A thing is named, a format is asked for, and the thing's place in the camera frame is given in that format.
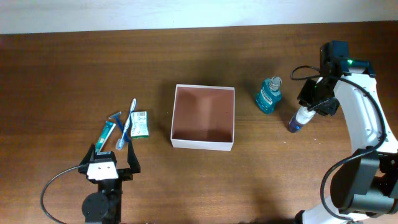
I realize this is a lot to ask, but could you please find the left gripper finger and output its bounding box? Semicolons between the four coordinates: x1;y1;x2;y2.
127;141;141;172
80;144;95;165

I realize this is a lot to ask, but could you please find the blue white toothbrush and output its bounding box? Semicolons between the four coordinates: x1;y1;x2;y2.
115;98;137;150

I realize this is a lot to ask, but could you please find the white spray bottle blue base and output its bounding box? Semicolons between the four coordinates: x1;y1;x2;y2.
288;106;316;133

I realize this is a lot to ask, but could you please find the green white soap packet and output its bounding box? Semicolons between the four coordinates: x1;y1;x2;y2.
130;111;149;139

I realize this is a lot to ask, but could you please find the blue disposable razor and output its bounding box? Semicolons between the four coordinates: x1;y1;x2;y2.
109;111;130;142

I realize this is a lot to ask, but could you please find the teal mouthwash bottle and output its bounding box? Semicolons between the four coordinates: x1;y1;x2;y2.
256;77;282;114

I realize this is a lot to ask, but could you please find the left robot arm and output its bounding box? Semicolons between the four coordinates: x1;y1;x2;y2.
78;141;141;224

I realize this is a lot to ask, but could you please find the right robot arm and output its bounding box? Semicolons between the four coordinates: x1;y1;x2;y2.
288;40;397;223

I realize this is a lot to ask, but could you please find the green white toothpaste tube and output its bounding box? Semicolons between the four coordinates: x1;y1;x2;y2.
95;121;116;152

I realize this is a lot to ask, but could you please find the white cardboard box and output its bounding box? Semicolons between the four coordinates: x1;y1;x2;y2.
170;84;235;151

